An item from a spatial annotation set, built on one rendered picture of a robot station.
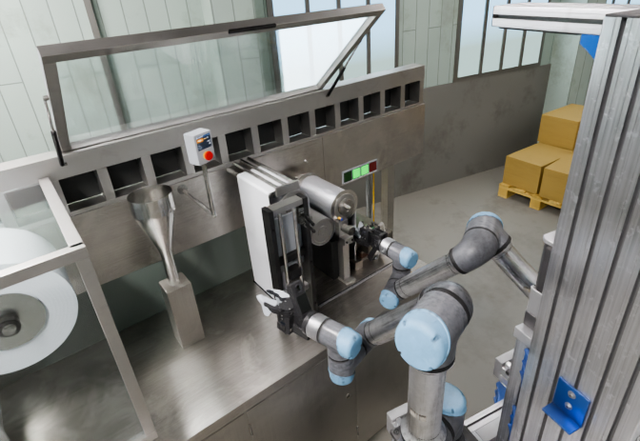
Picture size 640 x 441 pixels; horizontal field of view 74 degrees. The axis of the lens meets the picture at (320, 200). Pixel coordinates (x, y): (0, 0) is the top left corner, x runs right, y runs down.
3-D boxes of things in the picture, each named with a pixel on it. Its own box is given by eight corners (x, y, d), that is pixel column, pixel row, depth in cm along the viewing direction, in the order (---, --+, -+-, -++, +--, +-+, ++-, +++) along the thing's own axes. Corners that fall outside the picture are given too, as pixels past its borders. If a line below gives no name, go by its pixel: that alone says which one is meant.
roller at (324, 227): (312, 249, 177) (310, 224, 172) (279, 226, 195) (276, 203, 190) (334, 238, 183) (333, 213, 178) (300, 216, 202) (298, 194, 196)
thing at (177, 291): (179, 356, 158) (139, 225, 132) (166, 335, 168) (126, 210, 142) (213, 338, 165) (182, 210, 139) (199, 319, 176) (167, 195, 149)
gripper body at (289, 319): (274, 327, 131) (304, 345, 124) (273, 304, 128) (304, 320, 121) (290, 315, 136) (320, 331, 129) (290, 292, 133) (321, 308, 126)
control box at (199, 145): (203, 167, 133) (196, 136, 129) (189, 164, 137) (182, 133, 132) (219, 159, 138) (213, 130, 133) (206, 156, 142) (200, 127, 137)
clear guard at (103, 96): (51, 57, 99) (50, 55, 99) (68, 148, 142) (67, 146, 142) (375, 11, 154) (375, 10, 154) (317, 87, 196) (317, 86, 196)
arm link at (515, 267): (559, 351, 150) (453, 238, 148) (559, 323, 161) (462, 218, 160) (592, 340, 142) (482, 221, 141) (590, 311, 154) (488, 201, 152)
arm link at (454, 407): (470, 419, 127) (474, 389, 121) (450, 455, 118) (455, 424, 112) (432, 398, 134) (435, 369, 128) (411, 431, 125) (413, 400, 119)
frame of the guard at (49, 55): (38, 74, 94) (26, 46, 95) (61, 169, 141) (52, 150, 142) (395, 18, 153) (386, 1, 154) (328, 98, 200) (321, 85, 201)
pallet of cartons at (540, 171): (567, 161, 505) (580, 100, 471) (656, 192, 424) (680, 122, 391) (481, 188, 458) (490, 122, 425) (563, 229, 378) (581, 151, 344)
